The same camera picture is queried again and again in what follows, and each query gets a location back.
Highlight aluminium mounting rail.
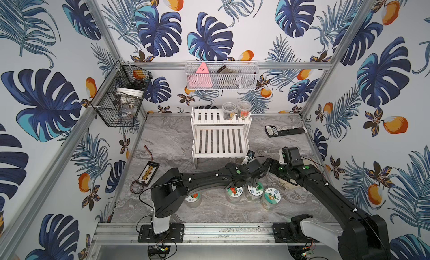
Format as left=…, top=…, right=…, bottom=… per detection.
left=92, top=223, right=319, bottom=246

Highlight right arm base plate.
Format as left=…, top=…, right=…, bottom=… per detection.
left=272, top=214, right=319, bottom=243

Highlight clear seed container red label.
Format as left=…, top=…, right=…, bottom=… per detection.
left=237, top=101, right=252, bottom=119

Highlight black wire basket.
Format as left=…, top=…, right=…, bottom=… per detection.
left=90, top=61, right=153, bottom=127

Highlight white slatted wooden shelf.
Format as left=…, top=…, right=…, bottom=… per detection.
left=191, top=109, right=252, bottom=168

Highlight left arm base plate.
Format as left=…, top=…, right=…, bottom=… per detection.
left=137, top=223, right=184, bottom=243

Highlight white mesh wall basket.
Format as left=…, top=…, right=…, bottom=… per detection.
left=184, top=61, right=259, bottom=90

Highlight jar with tomato lid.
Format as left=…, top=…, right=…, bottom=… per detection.
left=185, top=193, right=202, bottom=208

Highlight white bowl in basket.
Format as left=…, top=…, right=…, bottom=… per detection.
left=116, top=88, right=144, bottom=98

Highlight jar with strawberry lid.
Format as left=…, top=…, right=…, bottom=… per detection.
left=226, top=187, right=243, bottom=204

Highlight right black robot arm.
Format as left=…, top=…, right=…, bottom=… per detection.
left=264, top=159, right=391, bottom=260

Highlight jar with green tree lid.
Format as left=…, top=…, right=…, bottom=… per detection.
left=245, top=182, right=264, bottom=201

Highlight pink triangular packet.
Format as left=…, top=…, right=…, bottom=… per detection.
left=187, top=62, right=213, bottom=90

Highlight jar with pineapple lid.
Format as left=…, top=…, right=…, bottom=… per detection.
left=260, top=187, right=282, bottom=210

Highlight clear seed container dark seeds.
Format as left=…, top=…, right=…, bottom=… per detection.
left=222, top=102, right=237, bottom=120

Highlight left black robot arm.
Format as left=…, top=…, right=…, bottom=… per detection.
left=150, top=157, right=273, bottom=235

